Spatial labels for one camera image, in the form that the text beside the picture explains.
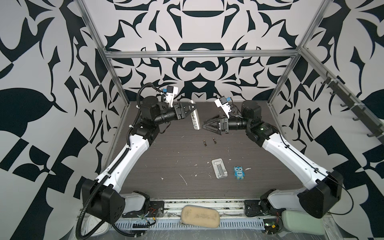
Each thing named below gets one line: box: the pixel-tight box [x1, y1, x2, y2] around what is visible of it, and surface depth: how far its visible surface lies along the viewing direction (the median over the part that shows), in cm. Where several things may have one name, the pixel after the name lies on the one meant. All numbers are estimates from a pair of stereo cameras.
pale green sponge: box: [281, 210, 326, 235], surface depth 69 cm
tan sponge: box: [180, 205, 220, 228], surface depth 70 cm
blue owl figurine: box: [233, 166, 245, 180], surface depth 86 cm
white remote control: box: [190, 100, 201, 130], surface depth 65 cm
